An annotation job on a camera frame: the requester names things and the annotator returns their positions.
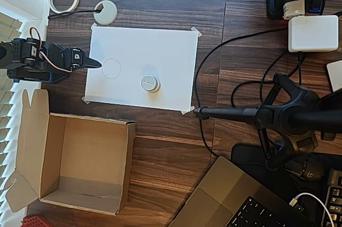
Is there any small jar with silver lid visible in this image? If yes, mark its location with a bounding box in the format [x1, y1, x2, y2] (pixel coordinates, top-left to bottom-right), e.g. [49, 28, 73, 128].
[140, 75, 162, 94]

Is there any red leader robot arm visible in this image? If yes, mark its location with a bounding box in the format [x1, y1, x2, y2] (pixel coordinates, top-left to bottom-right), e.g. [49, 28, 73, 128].
[21, 214, 51, 227]

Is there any open cardboard box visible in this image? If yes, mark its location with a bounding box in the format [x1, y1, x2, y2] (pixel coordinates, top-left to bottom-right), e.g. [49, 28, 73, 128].
[4, 89, 137, 216]

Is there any white paper sheet with circles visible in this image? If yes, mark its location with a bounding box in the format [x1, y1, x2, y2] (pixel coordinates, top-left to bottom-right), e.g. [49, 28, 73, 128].
[84, 26, 198, 112]

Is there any black mouse pad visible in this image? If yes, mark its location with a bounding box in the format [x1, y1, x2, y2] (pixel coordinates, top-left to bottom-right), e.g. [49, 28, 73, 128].
[231, 143, 331, 212]

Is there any grey laptop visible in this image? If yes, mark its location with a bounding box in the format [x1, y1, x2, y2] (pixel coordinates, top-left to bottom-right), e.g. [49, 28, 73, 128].
[167, 156, 316, 227]

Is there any black tripod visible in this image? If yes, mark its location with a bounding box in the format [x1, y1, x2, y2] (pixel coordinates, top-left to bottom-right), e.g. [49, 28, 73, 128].
[192, 73, 342, 171]

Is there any small white plug adapter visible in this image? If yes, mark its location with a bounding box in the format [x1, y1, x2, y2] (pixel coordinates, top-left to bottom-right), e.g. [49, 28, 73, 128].
[282, 0, 306, 21]

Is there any white laptop power adapter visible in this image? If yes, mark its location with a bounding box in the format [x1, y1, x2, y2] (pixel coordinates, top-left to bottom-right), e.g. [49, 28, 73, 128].
[287, 15, 339, 53]

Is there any blue plug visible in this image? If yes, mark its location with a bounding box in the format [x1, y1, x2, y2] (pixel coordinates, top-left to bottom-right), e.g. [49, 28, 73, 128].
[308, 0, 323, 14]

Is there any white flat device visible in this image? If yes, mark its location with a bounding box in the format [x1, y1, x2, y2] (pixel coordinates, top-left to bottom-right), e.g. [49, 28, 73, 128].
[325, 60, 342, 92]

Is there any black computer mouse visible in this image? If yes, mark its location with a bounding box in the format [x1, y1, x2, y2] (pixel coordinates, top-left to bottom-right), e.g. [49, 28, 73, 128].
[283, 153, 325, 183]

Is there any black keyboard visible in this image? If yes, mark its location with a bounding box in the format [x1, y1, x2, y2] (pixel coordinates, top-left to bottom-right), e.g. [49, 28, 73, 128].
[324, 168, 342, 227]

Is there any red white servo cable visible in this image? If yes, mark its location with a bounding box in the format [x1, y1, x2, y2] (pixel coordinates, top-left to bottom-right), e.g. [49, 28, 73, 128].
[29, 27, 74, 74]

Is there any thin black cable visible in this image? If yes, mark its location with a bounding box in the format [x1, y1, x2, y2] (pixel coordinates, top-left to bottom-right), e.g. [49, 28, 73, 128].
[48, 9, 104, 20]

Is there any white desk cable grommet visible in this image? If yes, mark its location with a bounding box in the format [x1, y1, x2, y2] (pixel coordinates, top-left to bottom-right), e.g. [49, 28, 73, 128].
[93, 0, 118, 26]

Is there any long black cable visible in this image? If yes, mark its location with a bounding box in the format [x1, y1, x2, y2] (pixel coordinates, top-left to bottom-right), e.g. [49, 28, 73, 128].
[192, 29, 290, 158]

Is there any black adapter cable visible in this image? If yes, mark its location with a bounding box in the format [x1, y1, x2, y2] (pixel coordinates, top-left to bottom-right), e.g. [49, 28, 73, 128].
[231, 50, 306, 110]

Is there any white charging cable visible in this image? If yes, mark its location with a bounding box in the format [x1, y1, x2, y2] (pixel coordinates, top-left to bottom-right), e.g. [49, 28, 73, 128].
[291, 192, 336, 227]

